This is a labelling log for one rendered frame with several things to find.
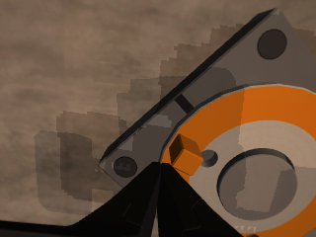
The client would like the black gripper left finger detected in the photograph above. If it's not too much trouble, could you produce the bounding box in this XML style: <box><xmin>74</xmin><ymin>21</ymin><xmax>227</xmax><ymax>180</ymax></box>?
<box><xmin>0</xmin><ymin>162</ymin><xmax>161</xmax><ymax>237</ymax></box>

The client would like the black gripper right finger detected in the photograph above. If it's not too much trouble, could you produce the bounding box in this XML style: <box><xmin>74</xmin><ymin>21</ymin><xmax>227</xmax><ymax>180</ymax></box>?
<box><xmin>157</xmin><ymin>163</ymin><xmax>243</xmax><ymax>237</ymax></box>

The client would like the orange round plate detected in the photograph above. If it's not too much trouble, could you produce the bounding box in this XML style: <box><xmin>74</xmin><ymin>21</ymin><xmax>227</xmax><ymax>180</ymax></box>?
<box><xmin>158</xmin><ymin>81</ymin><xmax>316</xmax><ymax>237</ymax></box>

